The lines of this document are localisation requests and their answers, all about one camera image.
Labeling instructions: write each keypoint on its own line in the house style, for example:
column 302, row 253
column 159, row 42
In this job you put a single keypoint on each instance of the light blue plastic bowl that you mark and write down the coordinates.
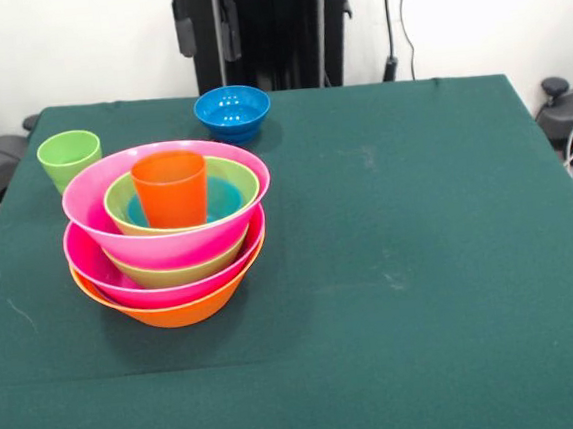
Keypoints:
column 225, row 200

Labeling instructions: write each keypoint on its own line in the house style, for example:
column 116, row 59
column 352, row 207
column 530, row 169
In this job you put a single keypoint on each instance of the orange plastic bowl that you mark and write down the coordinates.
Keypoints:
column 175, row 317

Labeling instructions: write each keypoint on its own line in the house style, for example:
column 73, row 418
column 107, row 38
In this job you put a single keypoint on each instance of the dark blue plastic bowl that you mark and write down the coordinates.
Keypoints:
column 232, row 114

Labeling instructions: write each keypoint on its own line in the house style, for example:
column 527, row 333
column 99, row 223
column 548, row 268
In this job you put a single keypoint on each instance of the green plastic bowl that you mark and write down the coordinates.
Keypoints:
column 181, row 274
column 233, row 174

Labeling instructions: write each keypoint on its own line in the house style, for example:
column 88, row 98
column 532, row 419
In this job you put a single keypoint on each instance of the green plastic cup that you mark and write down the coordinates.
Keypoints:
column 63, row 156

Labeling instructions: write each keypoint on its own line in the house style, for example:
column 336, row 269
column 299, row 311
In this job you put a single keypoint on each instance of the dark green tablecloth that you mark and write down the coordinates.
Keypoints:
column 300, row 374

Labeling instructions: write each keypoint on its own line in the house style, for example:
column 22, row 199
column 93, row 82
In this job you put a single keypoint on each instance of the red plastic cup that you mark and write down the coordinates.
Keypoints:
column 172, row 194

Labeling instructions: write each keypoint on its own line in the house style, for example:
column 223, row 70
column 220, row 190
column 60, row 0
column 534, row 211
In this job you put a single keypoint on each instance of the pink plastic bowl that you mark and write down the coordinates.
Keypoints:
column 85, row 207
column 86, row 272

